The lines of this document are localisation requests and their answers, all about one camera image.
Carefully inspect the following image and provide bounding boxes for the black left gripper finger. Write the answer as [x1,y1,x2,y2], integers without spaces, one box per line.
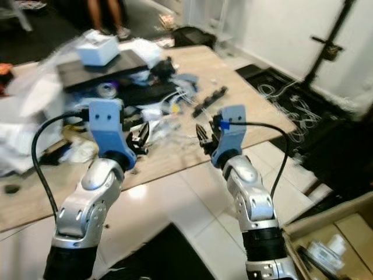
[134,122,151,154]

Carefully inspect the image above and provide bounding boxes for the black rubbish bin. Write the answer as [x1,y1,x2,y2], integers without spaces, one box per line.
[98,223,203,280]

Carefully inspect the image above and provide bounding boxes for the long black power strip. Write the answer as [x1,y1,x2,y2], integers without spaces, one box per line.
[192,86,228,118]

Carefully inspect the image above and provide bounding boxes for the round silver purple part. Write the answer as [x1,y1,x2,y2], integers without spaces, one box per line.
[96,81,118,99]

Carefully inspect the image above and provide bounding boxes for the light wooden table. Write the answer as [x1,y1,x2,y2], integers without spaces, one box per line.
[0,44,299,235]

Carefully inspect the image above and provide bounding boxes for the flat black board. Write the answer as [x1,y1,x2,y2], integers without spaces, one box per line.
[57,49,150,93]

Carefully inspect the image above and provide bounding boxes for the black bag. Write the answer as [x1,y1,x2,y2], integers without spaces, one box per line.
[171,26,217,51]

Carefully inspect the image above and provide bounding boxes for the white cardboard box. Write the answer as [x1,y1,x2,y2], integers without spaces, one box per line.
[78,30,121,67]

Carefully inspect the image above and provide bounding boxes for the large white plastic bag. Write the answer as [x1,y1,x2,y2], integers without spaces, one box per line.
[0,69,78,177]

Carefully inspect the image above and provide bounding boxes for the person's bare legs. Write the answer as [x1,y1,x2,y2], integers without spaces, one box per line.
[86,0,133,41]

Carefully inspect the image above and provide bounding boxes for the black pole stand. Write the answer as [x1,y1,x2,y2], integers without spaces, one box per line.
[302,0,357,89]

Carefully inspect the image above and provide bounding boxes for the brown cardboard box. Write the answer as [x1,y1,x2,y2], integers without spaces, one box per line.
[282,191,373,280]

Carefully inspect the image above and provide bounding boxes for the white plastic bottle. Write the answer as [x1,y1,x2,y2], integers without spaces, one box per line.
[305,233,349,273]

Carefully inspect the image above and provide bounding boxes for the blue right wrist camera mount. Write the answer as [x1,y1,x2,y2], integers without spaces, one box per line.
[212,105,247,169]

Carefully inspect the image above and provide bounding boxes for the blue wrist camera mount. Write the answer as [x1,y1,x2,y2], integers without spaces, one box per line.
[87,99,131,170]
[212,105,247,169]

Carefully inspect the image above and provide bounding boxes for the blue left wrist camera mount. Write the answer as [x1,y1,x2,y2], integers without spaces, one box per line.
[87,99,131,170]

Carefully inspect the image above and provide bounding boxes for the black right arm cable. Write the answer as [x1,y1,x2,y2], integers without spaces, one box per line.
[232,120,291,202]

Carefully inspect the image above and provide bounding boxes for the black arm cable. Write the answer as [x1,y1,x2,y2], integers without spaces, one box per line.
[30,110,92,223]
[232,120,291,202]

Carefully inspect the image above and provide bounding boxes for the black mat with white cables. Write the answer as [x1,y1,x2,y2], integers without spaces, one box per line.
[235,62,328,142]

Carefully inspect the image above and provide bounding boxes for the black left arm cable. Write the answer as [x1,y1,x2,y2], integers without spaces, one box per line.
[30,110,92,223]

